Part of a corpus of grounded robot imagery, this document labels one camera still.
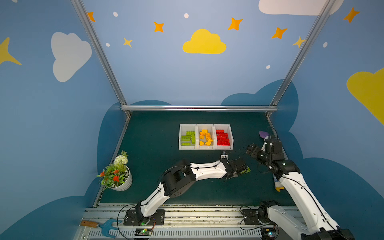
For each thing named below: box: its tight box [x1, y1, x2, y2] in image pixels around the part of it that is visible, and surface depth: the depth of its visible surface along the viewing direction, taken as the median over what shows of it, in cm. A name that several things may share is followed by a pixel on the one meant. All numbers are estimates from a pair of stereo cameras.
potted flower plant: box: [96, 150, 133, 192], surface depth 76 cm
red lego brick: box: [216, 129, 231, 146], surface depth 106 cm
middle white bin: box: [196, 124, 215, 150], surface depth 106 cm
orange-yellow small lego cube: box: [199, 129, 213, 146], surface depth 106 cm
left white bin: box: [178, 124, 197, 150], surface depth 106 cm
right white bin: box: [214, 124, 234, 150], surface depth 103 cm
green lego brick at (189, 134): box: [181, 131, 196, 146], surface depth 106 cm
